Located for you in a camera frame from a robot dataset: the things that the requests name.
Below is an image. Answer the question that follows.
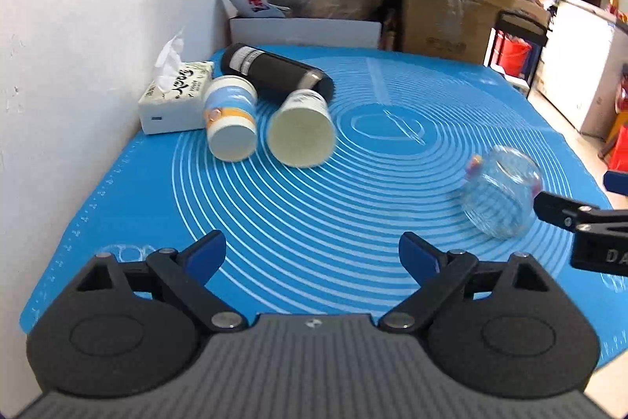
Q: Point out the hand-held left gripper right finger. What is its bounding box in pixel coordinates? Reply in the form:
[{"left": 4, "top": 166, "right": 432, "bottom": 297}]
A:
[{"left": 379, "top": 231, "right": 551, "bottom": 334}]

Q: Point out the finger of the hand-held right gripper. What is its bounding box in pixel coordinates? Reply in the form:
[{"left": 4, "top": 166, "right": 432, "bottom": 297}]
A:
[
  {"left": 533, "top": 190, "right": 628, "bottom": 234},
  {"left": 603, "top": 170, "right": 628, "bottom": 195}
]

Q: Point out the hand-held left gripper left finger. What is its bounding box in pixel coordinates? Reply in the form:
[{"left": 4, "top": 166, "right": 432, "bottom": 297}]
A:
[{"left": 75, "top": 229, "right": 248, "bottom": 334}]

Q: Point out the blue orange printed paper cup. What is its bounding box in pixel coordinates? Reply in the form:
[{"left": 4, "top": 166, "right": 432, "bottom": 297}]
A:
[{"left": 202, "top": 75, "right": 260, "bottom": 163}]

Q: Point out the plain white paper cup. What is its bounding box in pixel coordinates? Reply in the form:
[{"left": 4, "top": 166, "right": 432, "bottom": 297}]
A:
[{"left": 267, "top": 88, "right": 337, "bottom": 169}]

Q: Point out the red plastic stool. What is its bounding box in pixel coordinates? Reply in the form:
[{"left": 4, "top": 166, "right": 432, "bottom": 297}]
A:
[{"left": 602, "top": 104, "right": 628, "bottom": 175}]

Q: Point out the blue silicone mat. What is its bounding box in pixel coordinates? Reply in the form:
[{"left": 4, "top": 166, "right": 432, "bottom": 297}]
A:
[{"left": 20, "top": 45, "right": 628, "bottom": 371}]

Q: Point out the white chest freezer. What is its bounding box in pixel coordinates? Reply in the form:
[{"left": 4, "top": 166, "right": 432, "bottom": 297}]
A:
[{"left": 536, "top": 0, "right": 628, "bottom": 141}]

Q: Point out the red bucket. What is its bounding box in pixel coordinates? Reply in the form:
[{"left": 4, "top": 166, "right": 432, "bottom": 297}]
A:
[{"left": 495, "top": 38, "right": 533, "bottom": 79}]

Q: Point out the white tissue pack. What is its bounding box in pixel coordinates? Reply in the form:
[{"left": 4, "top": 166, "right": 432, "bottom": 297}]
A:
[{"left": 137, "top": 31, "right": 217, "bottom": 135}]

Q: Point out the black metal chair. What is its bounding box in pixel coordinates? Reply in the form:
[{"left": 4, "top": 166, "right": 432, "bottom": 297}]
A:
[{"left": 483, "top": 9, "right": 551, "bottom": 89}]

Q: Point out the black thermos bottle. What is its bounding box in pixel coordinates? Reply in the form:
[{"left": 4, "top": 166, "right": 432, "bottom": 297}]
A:
[{"left": 219, "top": 42, "right": 336, "bottom": 106}]

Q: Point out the plain brown cardboard box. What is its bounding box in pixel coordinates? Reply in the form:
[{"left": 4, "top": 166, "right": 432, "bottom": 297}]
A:
[{"left": 399, "top": 0, "right": 502, "bottom": 66}]

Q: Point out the white cardboard box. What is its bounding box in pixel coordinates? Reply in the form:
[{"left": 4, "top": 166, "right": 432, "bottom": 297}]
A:
[{"left": 217, "top": 0, "right": 384, "bottom": 53}]

